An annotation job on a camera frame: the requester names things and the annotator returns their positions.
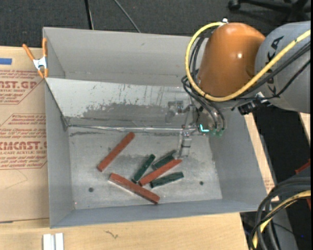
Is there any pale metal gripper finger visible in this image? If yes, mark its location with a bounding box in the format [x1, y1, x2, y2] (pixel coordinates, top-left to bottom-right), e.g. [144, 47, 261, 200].
[177, 135, 185, 157]
[184, 136, 193, 157]

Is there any dark green flat block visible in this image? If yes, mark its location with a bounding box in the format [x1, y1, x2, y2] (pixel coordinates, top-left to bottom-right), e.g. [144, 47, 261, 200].
[149, 171, 185, 189]
[151, 149, 178, 170]
[132, 154, 157, 183]

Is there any red-brown flat block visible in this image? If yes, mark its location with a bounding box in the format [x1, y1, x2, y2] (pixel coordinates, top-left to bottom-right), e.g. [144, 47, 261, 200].
[108, 172, 161, 205]
[97, 131, 136, 173]
[138, 158, 184, 187]

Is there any grey metal bin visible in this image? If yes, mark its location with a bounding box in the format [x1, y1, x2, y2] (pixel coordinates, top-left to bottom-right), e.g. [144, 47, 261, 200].
[42, 27, 268, 229]

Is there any brown cardboard board red print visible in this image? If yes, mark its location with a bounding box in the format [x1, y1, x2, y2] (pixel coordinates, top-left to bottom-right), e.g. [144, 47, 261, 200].
[0, 45, 51, 224]

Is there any black cylinder on white bracket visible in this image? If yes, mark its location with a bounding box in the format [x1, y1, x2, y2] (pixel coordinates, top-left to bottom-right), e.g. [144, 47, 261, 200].
[237, 92, 271, 116]

